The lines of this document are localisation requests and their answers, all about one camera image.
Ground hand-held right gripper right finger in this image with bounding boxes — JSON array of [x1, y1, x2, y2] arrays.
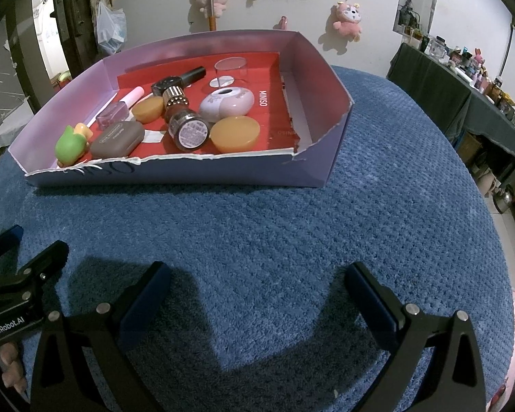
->
[[344, 261, 487, 412]]

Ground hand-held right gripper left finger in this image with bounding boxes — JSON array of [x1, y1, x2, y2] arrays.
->
[[29, 260, 173, 412]]

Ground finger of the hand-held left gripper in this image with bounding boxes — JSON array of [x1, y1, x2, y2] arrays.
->
[[0, 224, 24, 267], [0, 240, 69, 303]]

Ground brown rounded case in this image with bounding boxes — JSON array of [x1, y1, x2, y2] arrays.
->
[[89, 121, 146, 158]]

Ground purple nail polish bottle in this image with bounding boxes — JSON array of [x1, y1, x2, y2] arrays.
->
[[96, 87, 145, 128]]

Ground dark red jar silver lid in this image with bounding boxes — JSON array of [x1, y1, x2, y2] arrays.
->
[[167, 107, 211, 152]]

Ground orange half-round block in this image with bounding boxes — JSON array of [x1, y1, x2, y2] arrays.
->
[[209, 117, 260, 154], [131, 95, 166, 123]]

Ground pink oval case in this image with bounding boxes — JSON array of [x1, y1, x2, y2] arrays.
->
[[198, 87, 255, 123]]

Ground black nail polish bottle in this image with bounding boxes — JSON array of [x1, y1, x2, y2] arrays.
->
[[151, 66, 207, 95]]

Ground purple cardboard box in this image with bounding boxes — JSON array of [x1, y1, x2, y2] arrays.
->
[[8, 30, 354, 188]]

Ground clear plastic cup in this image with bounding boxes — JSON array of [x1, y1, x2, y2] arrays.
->
[[214, 57, 247, 82]]

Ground person's left hand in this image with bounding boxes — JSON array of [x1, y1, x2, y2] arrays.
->
[[0, 342, 28, 396]]

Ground blue fleece blanket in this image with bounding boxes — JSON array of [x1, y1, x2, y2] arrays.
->
[[0, 65, 515, 412]]

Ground star-printed curtain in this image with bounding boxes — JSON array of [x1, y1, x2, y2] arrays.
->
[[0, 17, 39, 172]]

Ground metal kettle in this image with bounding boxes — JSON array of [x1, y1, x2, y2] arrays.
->
[[493, 182, 513, 214]]

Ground table with dark green cloth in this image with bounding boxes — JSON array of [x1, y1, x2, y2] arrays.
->
[[386, 43, 515, 190]]

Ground dark wooden door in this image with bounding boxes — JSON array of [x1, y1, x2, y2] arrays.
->
[[51, 0, 101, 79]]

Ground clear plastic bag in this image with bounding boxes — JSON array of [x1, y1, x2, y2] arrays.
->
[[95, 1, 127, 56]]

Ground clutter of bottles and jars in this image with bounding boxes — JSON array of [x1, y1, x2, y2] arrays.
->
[[405, 26, 515, 125]]

